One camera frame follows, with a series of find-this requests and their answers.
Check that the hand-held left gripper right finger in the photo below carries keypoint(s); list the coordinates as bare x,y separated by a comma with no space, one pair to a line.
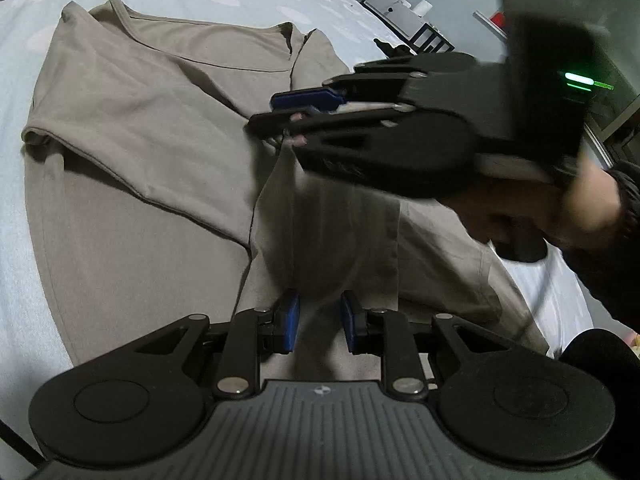
350,325

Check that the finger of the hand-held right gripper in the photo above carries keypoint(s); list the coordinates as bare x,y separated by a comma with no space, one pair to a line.
280,122
305,100

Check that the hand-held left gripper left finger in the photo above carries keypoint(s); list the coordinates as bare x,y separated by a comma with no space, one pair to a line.
291,320

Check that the beige t-shirt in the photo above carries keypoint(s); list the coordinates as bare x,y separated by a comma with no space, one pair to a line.
150,135

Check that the person's right forearm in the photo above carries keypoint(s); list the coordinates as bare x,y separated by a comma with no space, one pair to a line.
610,270

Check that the person's right hand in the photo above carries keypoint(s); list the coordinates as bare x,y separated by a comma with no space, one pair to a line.
550,210

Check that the small red container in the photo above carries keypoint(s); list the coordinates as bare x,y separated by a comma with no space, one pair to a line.
497,19

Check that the black garment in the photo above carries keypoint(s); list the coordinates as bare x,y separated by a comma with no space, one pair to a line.
395,49

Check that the white and black nightstand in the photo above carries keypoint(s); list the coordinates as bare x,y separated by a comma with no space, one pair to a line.
400,15

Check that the white cylindrical cup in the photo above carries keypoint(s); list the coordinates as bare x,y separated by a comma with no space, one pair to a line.
422,8

